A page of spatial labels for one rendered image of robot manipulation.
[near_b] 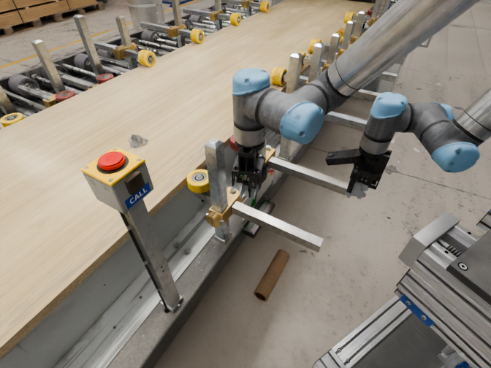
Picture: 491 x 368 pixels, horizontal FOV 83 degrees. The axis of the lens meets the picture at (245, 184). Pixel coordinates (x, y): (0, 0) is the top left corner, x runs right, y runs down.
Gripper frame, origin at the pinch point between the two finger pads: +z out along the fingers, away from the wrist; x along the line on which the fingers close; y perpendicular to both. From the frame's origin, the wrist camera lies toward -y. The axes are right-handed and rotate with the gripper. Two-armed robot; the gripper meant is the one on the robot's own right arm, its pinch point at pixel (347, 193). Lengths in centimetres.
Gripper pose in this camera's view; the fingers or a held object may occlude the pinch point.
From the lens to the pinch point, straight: 99.9
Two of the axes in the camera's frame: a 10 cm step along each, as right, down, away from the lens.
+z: 0.0, 7.2, 6.9
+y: 8.6, 3.5, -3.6
